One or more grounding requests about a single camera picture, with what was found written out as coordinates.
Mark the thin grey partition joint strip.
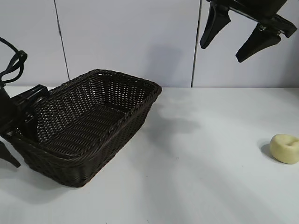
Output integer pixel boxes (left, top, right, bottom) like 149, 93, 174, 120
191, 0, 203, 87
54, 0, 71, 82

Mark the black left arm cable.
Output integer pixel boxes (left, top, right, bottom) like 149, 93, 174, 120
0, 37, 28, 84

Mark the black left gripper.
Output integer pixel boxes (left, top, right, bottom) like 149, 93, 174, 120
0, 85, 51, 168

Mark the dark brown woven wicker basket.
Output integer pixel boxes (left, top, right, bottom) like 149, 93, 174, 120
10, 69, 163, 188

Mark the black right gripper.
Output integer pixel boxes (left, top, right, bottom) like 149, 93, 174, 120
200, 0, 295, 63

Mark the pale yellow egg yolk pastry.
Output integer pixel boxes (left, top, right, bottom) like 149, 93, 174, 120
270, 133, 299, 164

